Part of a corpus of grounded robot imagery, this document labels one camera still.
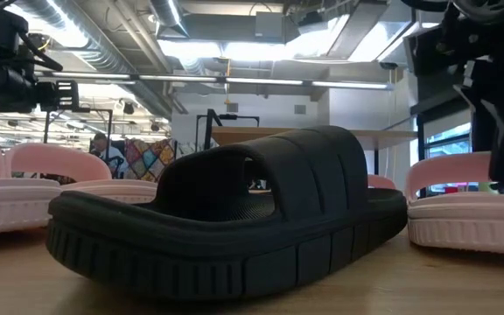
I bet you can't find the black metal rack frame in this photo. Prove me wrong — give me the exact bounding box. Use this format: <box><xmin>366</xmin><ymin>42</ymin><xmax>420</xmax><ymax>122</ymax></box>
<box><xmin>43</xmin><ymin>108</ymin><xmax>114</xmax><ymax>152</ymax></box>

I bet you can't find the rectangular silver ventilation duct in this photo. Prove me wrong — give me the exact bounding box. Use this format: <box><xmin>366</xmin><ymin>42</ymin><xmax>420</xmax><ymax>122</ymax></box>
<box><xmin>325</xmin><ymin>0</ymin><xmax>391</xmax><ymax>61</ymax></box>

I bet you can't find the colourful patchwork quilt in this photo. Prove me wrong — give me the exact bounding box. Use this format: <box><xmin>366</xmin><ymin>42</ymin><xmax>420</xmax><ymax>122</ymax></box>
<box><xmin>122</xmin><ymin>138</ymin><xmax>178</xmax><ymax>183</ymax></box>

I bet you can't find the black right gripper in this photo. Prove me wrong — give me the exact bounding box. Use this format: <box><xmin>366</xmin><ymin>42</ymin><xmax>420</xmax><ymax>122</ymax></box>
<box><xmin>403</xmin><ymin>16</ymin><xmax>504</xmax><ymax>186</ymax></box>

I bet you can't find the black slide sandal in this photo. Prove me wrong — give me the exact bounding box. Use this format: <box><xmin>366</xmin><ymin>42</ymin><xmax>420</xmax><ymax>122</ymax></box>
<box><xmin>45</xmin><ymin>125</ymin><xmax>409</xmax><ymax>302</ymax></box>

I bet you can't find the round silver ventilation duct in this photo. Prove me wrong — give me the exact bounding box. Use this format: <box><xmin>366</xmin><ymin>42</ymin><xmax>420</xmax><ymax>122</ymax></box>
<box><xmin>13</xmin><ymin>0</ymin><xmax>179</xmax><ymax>122</ymax></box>

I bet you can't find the person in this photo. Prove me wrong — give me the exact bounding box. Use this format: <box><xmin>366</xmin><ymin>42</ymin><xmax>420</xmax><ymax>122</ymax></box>
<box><xmin>88</xmin><ymin>132</ymin><xmax>127</xmax><ymax>179</ymax></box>

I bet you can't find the wooden shelf with black legs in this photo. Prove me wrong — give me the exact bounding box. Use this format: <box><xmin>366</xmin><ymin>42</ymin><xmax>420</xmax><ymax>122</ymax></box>
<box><xmin>195</xmin><ymin>108</ymin><xmax>419</xmax><ymax>177</ymax></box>

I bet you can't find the long linear ceiling lamp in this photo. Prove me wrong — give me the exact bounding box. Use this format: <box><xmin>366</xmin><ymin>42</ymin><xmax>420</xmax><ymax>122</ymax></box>
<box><xmin>37</xmin><ymin>71</ymin><xmax>394</xmax><ymax>92</ymax></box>

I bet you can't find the pink slide sandal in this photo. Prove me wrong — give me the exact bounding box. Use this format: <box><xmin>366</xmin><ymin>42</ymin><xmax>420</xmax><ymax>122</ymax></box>
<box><xmin>367</xmin><ymin>173</ymin><xmax>397</xmax><ymax>192</ymax></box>
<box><xmin>4</xmin><ymin>142</ymin><xmax>159</xmax><ymax>205</ymax></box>
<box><xmin>0</xmin><ymin>133</ymin><xmax>63</xmax><ymax>238</ymax></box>
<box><xmin>404</xmin><ymin>150</ymin><xmax>504</xmax><ymax>257</ymax></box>

